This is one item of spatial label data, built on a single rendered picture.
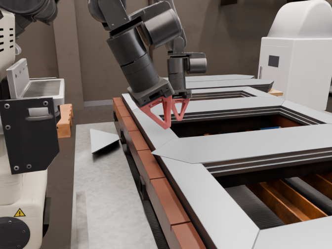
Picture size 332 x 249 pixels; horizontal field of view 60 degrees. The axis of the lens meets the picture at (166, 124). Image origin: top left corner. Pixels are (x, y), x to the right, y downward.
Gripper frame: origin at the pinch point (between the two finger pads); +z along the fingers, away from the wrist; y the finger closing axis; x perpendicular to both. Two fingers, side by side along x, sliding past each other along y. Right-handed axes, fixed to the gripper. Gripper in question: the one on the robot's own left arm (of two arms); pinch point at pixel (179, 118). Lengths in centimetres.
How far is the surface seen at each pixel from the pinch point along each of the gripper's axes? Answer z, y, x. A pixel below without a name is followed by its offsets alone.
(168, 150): 7.8, -15.1, 8.6
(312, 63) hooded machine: -41, 225, -256
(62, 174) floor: 50, 164, 55
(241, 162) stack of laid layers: 11.5, -24.2, -8.9
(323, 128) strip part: 6.9, -10.7, -47.9
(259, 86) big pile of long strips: -11, 64, -72
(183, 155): 8.8, -19.2, 5.7
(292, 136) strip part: 7.8, -14.2, -32.8
